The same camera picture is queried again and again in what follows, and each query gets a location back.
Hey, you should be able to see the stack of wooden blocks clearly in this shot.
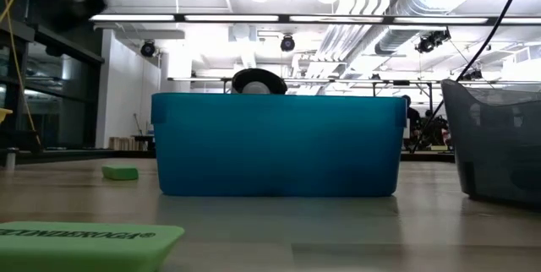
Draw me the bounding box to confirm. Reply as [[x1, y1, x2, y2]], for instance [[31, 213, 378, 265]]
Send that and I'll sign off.
[[108, 136, 147, 151]]

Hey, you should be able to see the long ceiling light bar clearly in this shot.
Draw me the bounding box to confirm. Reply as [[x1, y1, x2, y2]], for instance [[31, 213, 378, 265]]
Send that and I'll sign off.
[[88, 13, 541, 26]]

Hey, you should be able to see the green Ticonderoga eraser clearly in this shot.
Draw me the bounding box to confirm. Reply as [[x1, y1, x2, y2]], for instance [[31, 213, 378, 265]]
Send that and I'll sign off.
[[101, 165, 139, 182], [0, 220, 186, 272]]

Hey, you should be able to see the white spot lamp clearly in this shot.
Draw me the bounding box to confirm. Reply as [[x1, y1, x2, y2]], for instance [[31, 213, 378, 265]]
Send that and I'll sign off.
[[231, 68, 288, 95]]

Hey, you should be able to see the blue plastic bin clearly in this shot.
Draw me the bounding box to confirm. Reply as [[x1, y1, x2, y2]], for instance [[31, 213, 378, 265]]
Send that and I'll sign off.
[[150, 92, 407, 198]]

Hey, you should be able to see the black ceiling spotlight cluster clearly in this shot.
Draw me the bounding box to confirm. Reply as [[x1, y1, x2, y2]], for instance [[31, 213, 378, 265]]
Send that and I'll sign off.
[[416, 26, 452, 53]]

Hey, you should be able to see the grey translucent plastic bin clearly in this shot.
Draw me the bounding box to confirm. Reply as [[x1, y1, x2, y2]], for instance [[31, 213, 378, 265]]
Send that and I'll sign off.
[[441, 79, 541, 205]]

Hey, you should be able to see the yellow cable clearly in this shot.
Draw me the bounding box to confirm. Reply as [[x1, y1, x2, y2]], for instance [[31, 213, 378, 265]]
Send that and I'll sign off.
[[0, 0, 43, 151]]

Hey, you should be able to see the black table edge rail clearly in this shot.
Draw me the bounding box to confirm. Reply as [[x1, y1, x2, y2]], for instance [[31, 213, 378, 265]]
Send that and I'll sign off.
[[0, 148, 457, 164]]

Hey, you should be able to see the long black cable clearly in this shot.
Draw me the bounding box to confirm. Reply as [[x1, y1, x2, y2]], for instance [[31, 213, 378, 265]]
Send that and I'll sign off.
[[412, 0, 532, 154]]

